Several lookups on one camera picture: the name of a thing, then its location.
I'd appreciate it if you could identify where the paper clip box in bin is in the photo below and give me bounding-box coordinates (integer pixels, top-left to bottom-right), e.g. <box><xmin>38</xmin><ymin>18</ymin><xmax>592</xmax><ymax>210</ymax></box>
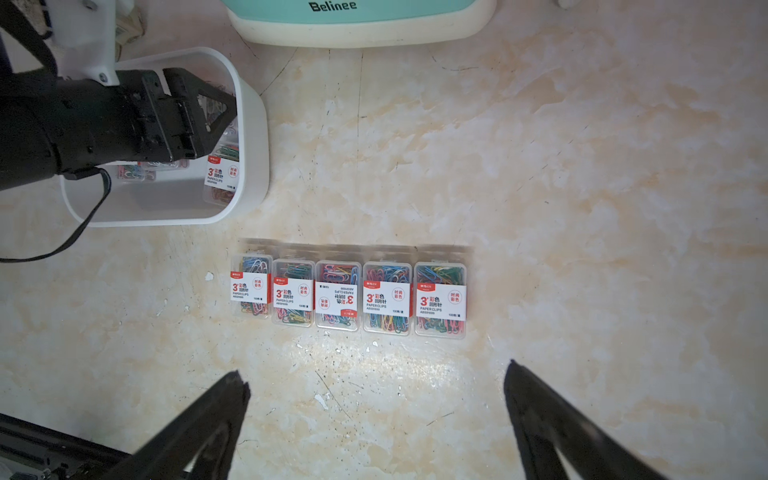
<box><xmin>117</xmin><ymin>164</ymin><xmax>157</xmax><ymax>183</ymax></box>
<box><xmin>203</xmin><ymin>142</ymin><xmax>240</xmax><ymax>206</ymax></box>

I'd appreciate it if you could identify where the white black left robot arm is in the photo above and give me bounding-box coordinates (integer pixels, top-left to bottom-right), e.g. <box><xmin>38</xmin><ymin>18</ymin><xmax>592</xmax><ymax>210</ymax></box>
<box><xmin>1</xmin><ymin>1</ymin><xmax>238</xmax><ymax>195</ymax></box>

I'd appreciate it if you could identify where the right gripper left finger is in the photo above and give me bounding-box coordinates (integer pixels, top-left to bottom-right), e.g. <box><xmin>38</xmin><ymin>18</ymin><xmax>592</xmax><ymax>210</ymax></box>
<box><xmin>104</xmin><ymin>371</ymin><xmax>251</xmax><ymax>479</ymax></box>

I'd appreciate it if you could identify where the white plastic storage box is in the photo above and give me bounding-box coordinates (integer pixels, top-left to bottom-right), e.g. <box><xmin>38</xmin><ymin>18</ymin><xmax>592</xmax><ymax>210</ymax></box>
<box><xmin>91</xmin><ymin>47</ymin><xmax>270</xmax><ymax>227</ymax></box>

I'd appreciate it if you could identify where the mint green toaster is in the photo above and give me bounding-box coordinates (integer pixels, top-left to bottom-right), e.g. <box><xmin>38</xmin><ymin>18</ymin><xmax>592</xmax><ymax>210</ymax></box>
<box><xmin>224</xmin><ymin>0</ymin><xmax>497</xmax><ymax>49</ymax></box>

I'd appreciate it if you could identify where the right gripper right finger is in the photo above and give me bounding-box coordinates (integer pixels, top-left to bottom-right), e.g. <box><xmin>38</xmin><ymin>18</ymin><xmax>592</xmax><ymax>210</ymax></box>
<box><xmin>503</xmin><ymin>360</ymin><xmax>663</xmax><ymax>479</ymax></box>

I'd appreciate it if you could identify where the paper clip box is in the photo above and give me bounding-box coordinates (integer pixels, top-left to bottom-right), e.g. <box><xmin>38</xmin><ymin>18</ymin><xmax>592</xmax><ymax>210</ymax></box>
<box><xmin>203</xmin><ymin>142</ymin><xmax>240</xmax><ymax>206</ymax></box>
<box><xmin>362</xmin><ymin>246</ymin><xmax>414</xmax><ymax>336</ymax></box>
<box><xmin>228</xmin><ymin>239</ymin><xmax>277</xmax><ymax>321</ymax></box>
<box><xmin>271</xmin><ymin>245</ymin><xmax>316</xmax><ymax>328</ymax></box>
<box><xmin>412</xmin><ymin>245</ymin><xmax>471</xmax><ymax>340</ymax></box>
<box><xmin>117</xmin><ymin>164</ymin><xmax>157</xmax><ymax>183</ymax></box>
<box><xmin>314</xmin><ymin>246</ymin><xmax>362</xmax><ymax>332</ymax></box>

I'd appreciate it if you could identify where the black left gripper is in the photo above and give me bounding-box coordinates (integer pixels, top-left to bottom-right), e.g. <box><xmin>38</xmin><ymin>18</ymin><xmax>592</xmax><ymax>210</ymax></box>
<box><xmin>56</xmin><ymin>68</ymin><xmax>237</xmax><ymax>174</ymax></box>

